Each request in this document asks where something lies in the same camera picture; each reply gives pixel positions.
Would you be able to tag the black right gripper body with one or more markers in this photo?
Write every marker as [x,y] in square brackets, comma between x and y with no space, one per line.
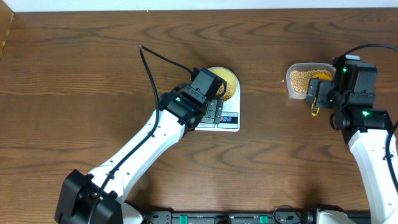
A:
[326,96]

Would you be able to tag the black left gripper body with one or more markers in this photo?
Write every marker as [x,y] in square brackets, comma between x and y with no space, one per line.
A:
[214,111]

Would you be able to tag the yellow plastic measuring scoop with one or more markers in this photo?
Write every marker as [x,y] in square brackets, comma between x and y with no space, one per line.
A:
[320,76]

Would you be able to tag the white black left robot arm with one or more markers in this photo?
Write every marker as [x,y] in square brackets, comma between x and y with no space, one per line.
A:
[100,196]

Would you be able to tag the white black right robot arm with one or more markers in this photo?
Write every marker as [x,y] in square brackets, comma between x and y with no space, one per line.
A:
[368,131]

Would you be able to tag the white digital kitchen scale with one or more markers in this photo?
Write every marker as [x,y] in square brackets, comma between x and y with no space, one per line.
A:
[230,118]

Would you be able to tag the soybeans in bowl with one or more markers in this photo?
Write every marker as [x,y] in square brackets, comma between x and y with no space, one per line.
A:
[226,94]

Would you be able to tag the pale yellow plastic bowl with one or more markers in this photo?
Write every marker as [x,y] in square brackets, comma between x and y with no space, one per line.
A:
[228,75]

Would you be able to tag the clear container of soybeans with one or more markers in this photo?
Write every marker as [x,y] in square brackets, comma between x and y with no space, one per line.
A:
[299,75]

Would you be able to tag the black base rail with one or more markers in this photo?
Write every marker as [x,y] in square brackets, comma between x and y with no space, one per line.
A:
[282,214]

